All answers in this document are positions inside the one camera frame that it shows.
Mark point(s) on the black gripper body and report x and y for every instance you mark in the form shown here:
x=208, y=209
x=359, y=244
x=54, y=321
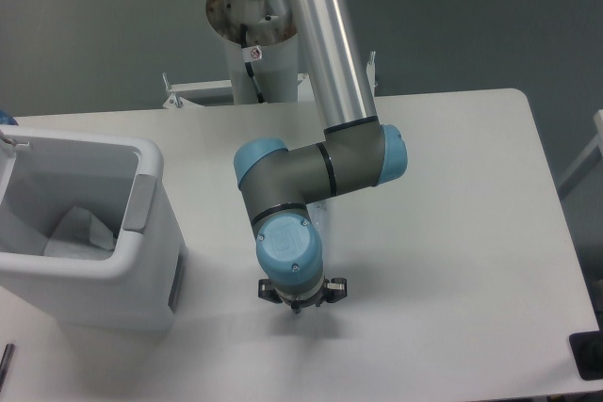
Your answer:
x=299, y=302

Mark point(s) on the white trash can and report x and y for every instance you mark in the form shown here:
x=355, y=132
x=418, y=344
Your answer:
x=44, y=173

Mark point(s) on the clear plastic water bottle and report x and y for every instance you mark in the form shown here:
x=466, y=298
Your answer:
x=320, y=216

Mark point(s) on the blue object at left edge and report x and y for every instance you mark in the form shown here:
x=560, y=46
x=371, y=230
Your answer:
x=7, y=119

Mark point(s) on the black object at table edge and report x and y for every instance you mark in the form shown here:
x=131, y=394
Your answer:
x=587, y=351

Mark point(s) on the white furniture frame right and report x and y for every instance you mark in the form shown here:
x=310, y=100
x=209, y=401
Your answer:
x=584, y=163

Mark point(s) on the white pedestal base frame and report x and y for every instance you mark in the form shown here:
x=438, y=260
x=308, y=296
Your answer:
x=220, y=92

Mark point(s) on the white paper tissue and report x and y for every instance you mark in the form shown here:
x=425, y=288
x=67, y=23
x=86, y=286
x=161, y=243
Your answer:
x=81, y=235

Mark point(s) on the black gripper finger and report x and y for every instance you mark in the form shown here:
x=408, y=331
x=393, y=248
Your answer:
x=267, y=292
x=333, y=290

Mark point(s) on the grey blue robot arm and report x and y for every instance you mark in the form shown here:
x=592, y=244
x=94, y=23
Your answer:
x=278, y=184

